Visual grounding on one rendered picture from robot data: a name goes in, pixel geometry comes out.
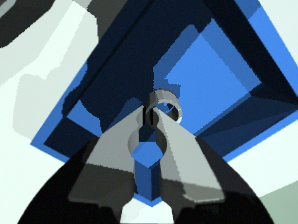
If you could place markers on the blue crate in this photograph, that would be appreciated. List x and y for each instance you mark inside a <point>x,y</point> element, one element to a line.
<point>235,80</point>

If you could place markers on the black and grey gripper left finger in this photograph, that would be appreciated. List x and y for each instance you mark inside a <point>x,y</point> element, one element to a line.
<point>101,173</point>

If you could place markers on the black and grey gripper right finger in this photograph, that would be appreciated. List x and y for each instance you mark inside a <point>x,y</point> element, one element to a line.
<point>192,174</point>

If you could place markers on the grey metal bushing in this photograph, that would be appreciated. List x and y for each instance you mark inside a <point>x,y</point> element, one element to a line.
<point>163,95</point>

